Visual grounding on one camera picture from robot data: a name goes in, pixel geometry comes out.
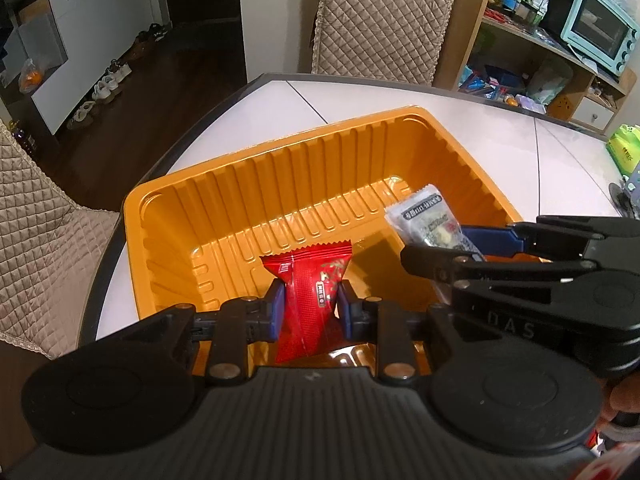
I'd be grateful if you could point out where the grey clear snack packet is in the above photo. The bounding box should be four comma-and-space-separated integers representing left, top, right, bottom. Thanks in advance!
385, 184, 485, 261

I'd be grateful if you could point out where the red snack packet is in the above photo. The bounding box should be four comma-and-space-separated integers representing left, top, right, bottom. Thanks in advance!
262, 240, 352, 364

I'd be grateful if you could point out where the right hand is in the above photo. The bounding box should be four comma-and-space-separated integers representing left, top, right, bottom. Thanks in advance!
597, 373, 640, 431

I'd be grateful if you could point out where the black phone stand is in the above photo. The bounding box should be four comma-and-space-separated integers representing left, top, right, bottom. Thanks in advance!
608, 164, 640, 220

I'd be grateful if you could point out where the orange plastic tray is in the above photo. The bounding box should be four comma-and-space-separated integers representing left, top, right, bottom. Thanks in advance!
124, 106, 520, 318

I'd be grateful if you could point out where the green snack bag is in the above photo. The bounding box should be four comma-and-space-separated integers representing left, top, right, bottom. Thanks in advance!
606, 125, 640, 177

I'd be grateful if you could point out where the quilted beige chair left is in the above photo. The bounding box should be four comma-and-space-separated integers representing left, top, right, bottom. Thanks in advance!
0, 126, 118, 359

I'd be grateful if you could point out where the quilted beige chair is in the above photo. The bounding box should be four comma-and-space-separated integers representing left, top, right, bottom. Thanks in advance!
0, 126, 118, 359
311, 0, 454, 86

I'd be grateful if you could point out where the wooden shelf unit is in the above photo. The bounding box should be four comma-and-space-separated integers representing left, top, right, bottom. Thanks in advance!
433, 0, 639, 138

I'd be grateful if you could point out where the mint toaster oven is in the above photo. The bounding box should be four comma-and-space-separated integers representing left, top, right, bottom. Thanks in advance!
560, 0, 639, 77

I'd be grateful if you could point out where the quilted beige chair back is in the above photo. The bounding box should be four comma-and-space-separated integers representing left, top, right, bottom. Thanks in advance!
311, 0, 454, 86

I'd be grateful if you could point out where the row of shoes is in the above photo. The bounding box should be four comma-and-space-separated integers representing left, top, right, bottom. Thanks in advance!
66, 23, 171, 131

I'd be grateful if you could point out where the white cabinet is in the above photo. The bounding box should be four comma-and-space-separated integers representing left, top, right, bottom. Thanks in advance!
1, 0, 167, 134

